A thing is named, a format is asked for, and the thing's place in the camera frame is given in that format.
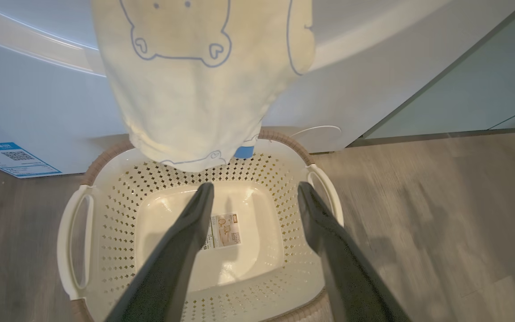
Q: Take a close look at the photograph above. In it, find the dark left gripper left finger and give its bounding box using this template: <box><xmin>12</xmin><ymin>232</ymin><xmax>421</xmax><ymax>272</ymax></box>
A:
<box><xmin>105</xmin><ymin>182</ymin><xmax>215</xmax><ymax>322</ymax></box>

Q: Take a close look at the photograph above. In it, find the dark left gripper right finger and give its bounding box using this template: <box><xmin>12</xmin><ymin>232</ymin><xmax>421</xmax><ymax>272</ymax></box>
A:
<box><xmin>297</xmin><ymin>181</ymin><xmax>413</xmax><ymax>322</ymax></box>

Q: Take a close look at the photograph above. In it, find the yellow bear-print garment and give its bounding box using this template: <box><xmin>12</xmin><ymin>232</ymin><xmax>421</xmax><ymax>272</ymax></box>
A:
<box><xmin>91</xmin><ymin>0</ymin><xmax>317</xmax><ymax>174</ymax></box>

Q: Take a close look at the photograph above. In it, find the white front-load washing machine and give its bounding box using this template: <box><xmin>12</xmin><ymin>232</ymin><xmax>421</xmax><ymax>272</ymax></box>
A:
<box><xmin>0</xmin><ymin>0</ymin><xmax>515</xmax><ymax>178</ymax></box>

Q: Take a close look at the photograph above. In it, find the basket product label sticker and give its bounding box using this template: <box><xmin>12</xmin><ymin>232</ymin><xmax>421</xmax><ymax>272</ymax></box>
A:
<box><xmin>201</xmin><ymin>212</ymin><xmax>243</xmax><ymax>250</ymax></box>

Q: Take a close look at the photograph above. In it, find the cream perforated laundry basket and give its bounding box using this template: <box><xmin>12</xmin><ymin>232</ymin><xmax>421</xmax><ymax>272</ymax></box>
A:
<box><xmin>56</xmin><ymin>129</ymin><xmax>346</xmax><ymax>322</ymax></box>

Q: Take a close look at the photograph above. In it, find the blue energy label sticker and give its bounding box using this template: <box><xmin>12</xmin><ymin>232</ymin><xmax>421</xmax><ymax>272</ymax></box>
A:
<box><xmin>0</xmin><ymin>142</ymin><xmax>62</xmax><ymax>179</ymax></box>

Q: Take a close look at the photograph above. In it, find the teal cabinet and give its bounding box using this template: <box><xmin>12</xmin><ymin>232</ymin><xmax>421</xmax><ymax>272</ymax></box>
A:
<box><xmin>364</xmin><ymin>0</ymin><xmax>515</xmax><ymax>140</ymax></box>

